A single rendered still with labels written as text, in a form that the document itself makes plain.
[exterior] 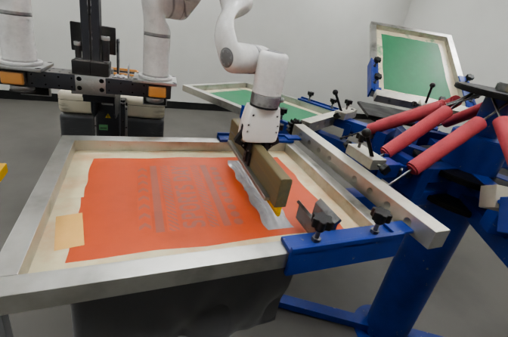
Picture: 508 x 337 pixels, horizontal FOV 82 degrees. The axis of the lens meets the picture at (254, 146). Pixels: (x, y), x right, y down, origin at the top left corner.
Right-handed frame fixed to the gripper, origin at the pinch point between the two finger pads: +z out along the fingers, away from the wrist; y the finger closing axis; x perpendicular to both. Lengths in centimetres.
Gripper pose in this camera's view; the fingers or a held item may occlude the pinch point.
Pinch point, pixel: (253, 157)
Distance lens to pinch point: 81.7
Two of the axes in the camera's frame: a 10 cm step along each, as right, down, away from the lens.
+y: -9.2, -0.1, -3.9
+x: 3.5, 4.3, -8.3
